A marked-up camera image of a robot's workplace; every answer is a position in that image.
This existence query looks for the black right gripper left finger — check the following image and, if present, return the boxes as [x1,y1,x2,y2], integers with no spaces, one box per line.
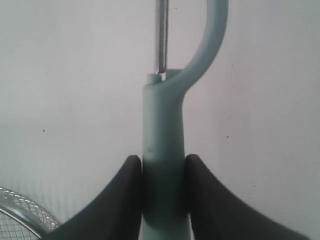
[45,155,143,240]

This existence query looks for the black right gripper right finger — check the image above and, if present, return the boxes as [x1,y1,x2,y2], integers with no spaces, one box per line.
[185,154,308,240]

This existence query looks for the teal handled peeler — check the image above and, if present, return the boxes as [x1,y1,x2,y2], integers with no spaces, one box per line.
[142,0,229,240]

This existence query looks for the oval steel mesh basket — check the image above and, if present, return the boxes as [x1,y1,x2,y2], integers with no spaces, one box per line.
[0,187,61,240]

